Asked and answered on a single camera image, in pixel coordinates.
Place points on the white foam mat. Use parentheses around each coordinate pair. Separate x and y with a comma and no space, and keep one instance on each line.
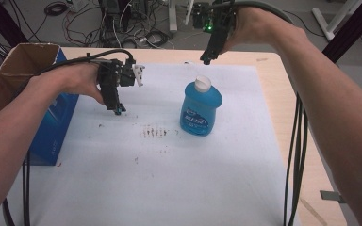
(169,175)

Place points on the blue bottle with white cap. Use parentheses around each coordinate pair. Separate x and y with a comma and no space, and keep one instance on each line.
(199,109)

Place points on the person's left hand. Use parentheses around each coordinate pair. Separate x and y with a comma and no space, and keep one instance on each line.
(72,78)

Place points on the white table leg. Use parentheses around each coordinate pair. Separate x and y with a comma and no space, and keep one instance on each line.
(173,15)

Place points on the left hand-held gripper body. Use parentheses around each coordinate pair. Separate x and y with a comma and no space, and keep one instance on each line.
(116,73)

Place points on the person's right hand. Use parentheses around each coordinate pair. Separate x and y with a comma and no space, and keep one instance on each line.
(257,26)

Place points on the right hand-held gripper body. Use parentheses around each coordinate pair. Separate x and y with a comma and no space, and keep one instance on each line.
(221,19)

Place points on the black device with green light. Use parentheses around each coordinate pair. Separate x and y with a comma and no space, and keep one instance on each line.
(202,17)

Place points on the white stand base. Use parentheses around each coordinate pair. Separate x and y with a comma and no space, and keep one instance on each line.
(336,19)

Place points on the dark frame post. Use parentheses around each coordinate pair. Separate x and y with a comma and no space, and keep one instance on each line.
(3,22)
(352,29)

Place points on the blue cardboard box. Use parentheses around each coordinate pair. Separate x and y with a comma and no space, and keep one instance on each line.
(9,78)

